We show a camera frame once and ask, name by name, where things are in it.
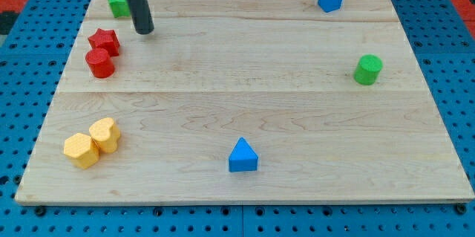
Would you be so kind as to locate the red star block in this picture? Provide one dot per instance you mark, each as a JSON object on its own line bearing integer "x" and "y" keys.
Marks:
{"x": 106, "y": 39}

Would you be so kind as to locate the green star block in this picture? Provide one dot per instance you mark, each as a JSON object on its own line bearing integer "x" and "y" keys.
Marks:
{"x": 119, "y": 8}

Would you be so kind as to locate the light wooden board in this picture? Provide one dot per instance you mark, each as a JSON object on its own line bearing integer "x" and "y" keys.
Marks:
{"x": 278, "y": 73}

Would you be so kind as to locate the blue triangle block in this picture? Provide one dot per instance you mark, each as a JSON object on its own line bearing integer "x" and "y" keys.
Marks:
{"x": 243, "y": 158}

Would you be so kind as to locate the green cylinder block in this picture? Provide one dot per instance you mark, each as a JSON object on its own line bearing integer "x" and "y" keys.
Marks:
{"x": 367, "y": 69}

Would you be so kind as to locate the yellow heart block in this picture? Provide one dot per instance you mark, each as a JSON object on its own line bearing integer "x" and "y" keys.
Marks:
{"x": 106, "y": 134}

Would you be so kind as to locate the red cylinder block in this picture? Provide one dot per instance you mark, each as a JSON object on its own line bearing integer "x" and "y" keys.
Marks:
{"x": 100, "y": 63}

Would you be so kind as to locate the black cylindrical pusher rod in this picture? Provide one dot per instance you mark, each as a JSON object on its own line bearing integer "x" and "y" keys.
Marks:
{"x": 141, "y": 16}

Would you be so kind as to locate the yellow hexagon block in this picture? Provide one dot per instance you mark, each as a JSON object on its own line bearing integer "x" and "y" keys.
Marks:
{"x": 81, "y": 150}

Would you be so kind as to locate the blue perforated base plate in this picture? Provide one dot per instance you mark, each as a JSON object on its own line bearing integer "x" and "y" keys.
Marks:
{"x": 36, "y": 51}

